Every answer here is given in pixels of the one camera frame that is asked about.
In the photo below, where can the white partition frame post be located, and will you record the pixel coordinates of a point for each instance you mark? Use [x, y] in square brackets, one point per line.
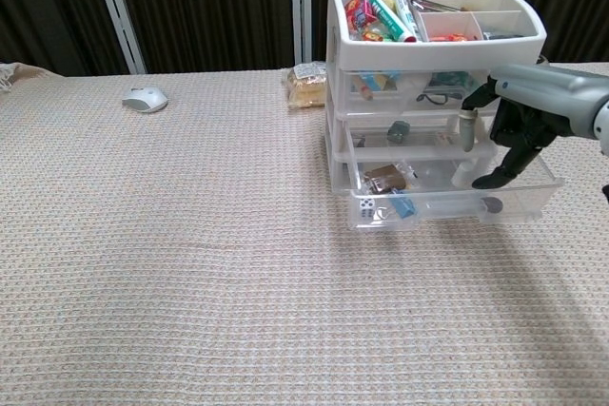
[297, 6]
[119, 16]

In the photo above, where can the pale yellow rounded object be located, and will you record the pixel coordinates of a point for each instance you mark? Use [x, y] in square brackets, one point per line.
[387, 3]

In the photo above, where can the clear plastic drawer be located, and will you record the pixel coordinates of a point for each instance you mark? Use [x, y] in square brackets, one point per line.
[452, 217]
[380, 104]

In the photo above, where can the silver metal clips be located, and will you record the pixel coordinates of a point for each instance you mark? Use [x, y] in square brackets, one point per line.
[430, 4]

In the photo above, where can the bagged bread snack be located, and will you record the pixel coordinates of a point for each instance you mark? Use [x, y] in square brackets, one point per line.
[304, 90]

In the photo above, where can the beige woven tablecloth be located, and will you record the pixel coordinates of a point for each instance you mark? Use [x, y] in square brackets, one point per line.
[190, 282]

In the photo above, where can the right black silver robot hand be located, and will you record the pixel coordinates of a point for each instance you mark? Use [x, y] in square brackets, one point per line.
[547, 92]

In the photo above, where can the small white cylinder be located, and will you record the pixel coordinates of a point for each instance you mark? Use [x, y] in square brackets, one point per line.
[462, 174]

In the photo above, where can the yellow red candy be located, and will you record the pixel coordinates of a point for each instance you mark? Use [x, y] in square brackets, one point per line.
[373, 35]

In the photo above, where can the blue binder clip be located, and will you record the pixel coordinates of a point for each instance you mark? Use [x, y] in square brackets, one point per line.
[404, 206]

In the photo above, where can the teal box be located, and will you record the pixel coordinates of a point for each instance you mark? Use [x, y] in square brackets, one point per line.
[449, 79]

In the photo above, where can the white die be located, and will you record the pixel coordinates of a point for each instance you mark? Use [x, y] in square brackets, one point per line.
[366, 208]

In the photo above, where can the white plastic drawer organizer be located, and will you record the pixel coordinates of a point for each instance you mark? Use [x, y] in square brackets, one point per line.
[428, 52]

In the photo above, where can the green whiteboard marker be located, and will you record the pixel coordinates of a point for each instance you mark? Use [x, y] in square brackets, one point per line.
[390, 16]

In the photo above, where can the blue yellow packet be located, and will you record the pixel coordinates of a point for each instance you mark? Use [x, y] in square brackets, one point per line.
[373, 80]

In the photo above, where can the white computer mouse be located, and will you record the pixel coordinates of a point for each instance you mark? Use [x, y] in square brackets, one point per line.
[145, 101]

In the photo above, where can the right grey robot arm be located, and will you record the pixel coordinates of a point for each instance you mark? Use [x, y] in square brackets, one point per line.
[603, 125]

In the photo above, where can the brown wrapped snack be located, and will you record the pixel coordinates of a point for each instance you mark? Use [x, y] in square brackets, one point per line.
[385, 179]

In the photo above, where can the red orange candy wrappers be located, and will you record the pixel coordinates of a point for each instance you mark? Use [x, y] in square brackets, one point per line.
[449, 38]

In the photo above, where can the red blue candy pack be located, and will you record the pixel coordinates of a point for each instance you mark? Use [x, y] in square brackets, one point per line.
[357, 10]

